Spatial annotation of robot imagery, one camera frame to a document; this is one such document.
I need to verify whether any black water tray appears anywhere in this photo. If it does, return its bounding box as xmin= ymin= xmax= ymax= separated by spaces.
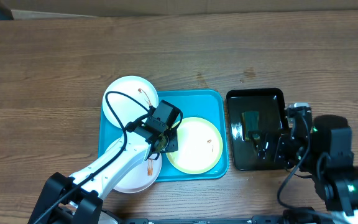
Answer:
xmin=226 ymin=88 xmax=288 ymax=171

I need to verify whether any white plate top left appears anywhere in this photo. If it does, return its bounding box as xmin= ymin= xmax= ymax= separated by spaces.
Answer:
xmin=102 ymin=76 xmax=159 ymax=128

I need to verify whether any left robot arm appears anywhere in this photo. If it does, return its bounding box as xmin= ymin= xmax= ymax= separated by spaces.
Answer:
xmin=29 ymin=118 xmax=179 ymax=223

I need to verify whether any green yellow sponge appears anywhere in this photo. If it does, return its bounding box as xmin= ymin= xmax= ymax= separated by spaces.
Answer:
xmin=241 ymin=111 xmax=260 ymax=141

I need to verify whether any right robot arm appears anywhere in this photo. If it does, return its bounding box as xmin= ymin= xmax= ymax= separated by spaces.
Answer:
xmin=247 ymin=111 xmax=358 ymax=223

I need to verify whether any green rimmed plate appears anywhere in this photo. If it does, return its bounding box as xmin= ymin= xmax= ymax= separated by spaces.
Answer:
xmin=167 ymin=117 xmax=223 ymax=175

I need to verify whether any white plate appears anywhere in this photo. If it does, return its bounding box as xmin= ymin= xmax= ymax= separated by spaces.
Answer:
xmin=102 ymin=76 xmax=159 ymax=128
xmin=113 ymin=154 xmax=162 ymax=194

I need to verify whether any teal plastic tray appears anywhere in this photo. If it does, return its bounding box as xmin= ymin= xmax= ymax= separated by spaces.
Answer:
xmin=98 ymin=89 xmax=230 ymax=182

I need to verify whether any white plate bottom left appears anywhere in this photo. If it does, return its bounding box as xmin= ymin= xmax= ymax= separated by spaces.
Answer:
xmin=113 ymin=154 xmax=162 ymax=194

